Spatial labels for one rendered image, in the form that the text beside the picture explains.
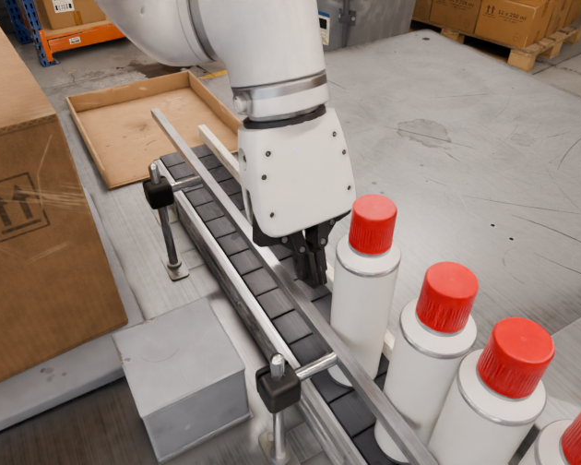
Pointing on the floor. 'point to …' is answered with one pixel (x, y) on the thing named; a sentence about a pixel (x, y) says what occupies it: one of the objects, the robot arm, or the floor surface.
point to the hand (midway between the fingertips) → (310, 264)
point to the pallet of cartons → (508, 25)
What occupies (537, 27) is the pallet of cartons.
